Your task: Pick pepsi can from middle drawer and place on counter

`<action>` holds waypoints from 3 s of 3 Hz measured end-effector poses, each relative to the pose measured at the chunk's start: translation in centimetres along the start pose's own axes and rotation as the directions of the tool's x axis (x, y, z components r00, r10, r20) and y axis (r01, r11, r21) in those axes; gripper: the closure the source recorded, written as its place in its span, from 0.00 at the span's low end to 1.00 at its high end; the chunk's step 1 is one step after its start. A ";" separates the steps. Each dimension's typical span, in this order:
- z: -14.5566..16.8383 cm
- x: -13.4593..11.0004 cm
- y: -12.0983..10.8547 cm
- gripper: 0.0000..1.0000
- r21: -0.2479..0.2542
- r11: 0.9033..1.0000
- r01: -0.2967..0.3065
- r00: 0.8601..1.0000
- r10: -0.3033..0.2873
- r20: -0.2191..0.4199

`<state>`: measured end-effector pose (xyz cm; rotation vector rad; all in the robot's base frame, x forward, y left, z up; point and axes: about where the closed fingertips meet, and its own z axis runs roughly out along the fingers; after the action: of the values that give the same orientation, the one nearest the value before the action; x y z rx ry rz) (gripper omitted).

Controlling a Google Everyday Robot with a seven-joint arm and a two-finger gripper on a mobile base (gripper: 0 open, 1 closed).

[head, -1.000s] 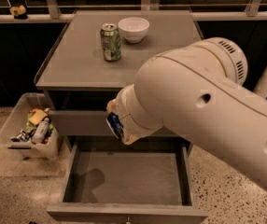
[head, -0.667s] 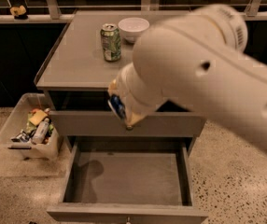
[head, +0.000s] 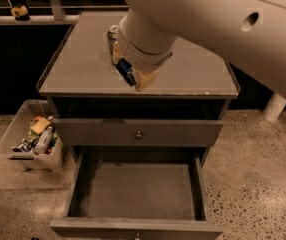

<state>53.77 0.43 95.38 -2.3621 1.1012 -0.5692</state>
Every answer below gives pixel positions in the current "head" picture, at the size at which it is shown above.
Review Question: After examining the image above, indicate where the blue pepsi can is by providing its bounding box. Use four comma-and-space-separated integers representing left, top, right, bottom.
116, 58, 136, 86

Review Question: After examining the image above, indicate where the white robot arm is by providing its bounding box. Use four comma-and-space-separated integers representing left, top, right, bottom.
117, 0, 286, 99

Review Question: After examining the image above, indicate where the brass top drawer knob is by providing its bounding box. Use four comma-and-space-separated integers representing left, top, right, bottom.
135, 131, 143, 140

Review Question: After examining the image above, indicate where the grey top drawer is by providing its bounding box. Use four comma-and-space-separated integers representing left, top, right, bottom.
54, 119, 223, 147

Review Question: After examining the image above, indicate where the grey drawer cabinet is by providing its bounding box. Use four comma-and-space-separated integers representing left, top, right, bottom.
36, 10, 241, 240

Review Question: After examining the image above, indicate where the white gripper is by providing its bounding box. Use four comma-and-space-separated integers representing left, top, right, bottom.
112, 24, 173, 91

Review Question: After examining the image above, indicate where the green soda can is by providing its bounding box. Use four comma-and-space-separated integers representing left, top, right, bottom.
107, 25, 118, 61

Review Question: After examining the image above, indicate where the open grey middle drawer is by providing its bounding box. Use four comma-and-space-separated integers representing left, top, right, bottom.
50, 149, 223, 240

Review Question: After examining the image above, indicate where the yellow sponge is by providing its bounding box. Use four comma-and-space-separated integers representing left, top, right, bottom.
31, 118, 51, 134

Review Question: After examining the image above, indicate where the white plastic bottle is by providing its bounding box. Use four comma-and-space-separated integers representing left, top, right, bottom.
34, 126, 53, 154

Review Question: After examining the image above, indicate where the white metal railing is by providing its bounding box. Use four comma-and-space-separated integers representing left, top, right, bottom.
0, 0, 131, 26

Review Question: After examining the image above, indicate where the clear plastic storage bin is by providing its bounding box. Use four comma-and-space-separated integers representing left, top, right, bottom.
0, 100, 66, 171

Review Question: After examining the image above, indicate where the yellow and black object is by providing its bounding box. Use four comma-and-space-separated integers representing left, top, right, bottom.
11, 5, 30, 21

